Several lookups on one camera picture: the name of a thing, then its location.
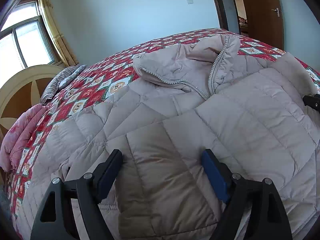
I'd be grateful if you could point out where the silver door handle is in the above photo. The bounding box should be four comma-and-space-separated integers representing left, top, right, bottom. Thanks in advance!
272, 8, 280, 17

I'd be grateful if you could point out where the beige puffer down jacket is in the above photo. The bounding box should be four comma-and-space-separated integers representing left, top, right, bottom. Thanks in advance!
15, 34, 320, 240

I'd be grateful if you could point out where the yellow patterned curtain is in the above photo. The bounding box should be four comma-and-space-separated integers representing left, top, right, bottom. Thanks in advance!
38, 0, 79, 67

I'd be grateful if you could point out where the red patchwork cartoon bedspread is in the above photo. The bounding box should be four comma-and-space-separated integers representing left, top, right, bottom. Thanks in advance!
5, 28, 320, 240

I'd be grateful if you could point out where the striped grey pillow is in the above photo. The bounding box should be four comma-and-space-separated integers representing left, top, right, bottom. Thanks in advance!
40, 64, 87, 105

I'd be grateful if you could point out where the pink folded quilt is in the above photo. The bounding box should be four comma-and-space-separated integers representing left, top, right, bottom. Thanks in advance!
1, 103, 47, 172

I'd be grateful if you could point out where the dark brown door frame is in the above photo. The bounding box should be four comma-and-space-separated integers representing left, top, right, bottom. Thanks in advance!
214, 0, 228, 30

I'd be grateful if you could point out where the cream and brown headboard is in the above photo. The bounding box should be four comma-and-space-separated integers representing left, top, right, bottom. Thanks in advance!
1, 64, 63, 139

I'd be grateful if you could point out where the window with grey frame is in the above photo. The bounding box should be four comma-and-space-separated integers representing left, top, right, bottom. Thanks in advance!
1, 0, 61, 86

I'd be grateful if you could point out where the brown wooden door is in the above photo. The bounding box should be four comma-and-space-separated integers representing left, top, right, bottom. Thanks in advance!
243, 0, 284, 49

